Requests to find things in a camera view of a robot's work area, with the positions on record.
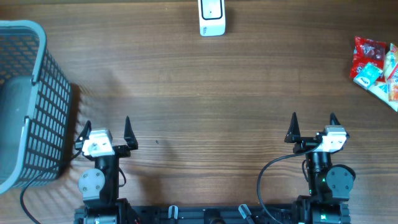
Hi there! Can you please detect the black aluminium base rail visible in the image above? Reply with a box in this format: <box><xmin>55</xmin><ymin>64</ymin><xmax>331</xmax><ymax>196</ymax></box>
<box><xmin>74</xmin><ymin>198</ymin><xmax>351</xmax><ymax>224</ymax></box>

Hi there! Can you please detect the grey plastic mesh basket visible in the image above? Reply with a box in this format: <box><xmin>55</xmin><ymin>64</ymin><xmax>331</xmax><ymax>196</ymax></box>
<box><xmin>1</xmin><ymin>20</ymin><xmax>73</xmax><ymax>194</ymax></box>

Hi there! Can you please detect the orange tissue pack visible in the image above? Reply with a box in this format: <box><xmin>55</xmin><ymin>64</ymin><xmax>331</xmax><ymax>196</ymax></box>
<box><xmin>388</xmin><ymin>77</ymin><xmax>398</xmax><ymax>102</ymax></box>

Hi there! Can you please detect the yellow wet wipes pack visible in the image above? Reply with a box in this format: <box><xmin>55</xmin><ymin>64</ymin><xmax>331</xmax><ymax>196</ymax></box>
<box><xmin>368</xmin><ymin>44</ymin><xmax>397</xmax><ymax>112</ymax></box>

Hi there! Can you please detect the white barcode scanner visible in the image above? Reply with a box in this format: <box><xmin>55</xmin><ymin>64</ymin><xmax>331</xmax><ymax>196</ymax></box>
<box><xmin>197</xmin><ymin>0</ymin><xmax>226</xmax><ymax>37</ymax></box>

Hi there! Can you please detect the green tissue pack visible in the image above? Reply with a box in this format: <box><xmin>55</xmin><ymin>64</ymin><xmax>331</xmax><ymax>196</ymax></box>
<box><xmin>353</xmin><ymin>63</ymin><xmax>382</xmax><ymax>90</ymax></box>

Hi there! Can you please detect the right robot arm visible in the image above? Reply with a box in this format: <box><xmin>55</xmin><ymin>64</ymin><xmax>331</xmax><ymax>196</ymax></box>
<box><xmin>284</xmin><ymin>113</ymin><xmax>356</xmax><ymax>223</ymax></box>

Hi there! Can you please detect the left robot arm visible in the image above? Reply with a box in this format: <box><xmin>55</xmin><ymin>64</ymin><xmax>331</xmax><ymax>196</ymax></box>
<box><xmin>74</xmin><ymin>117</ymin><xmax>141</xmax><ymax>224</ymax></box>

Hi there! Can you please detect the red snack bag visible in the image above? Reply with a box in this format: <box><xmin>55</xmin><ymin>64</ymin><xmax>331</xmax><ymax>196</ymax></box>
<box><xmin>349</xmin><ymin>36</ymin><xmax>387</xmax><ymax>78</ymax></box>

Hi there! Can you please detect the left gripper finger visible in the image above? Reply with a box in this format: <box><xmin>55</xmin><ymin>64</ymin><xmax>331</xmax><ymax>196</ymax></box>
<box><xmin>74</xmin><ymin>121</ymin><xmax>91</xmax><ymax>150</ymax></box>
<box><xmin>124</xmin><ymin>116</ymin><xmax>138</xmax><ymax>150</ymax></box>

